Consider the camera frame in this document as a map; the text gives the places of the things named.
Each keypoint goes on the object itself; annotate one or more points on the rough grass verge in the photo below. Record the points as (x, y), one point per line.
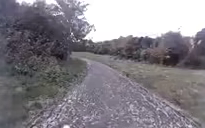
(53, 80)

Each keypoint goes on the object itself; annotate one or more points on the row of bushes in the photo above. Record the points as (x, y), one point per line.
(163, 50)

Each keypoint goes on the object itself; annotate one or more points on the robot's own part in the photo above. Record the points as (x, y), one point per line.
(66, 126)

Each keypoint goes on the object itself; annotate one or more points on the group of dark trees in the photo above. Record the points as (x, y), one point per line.
(33, 33)

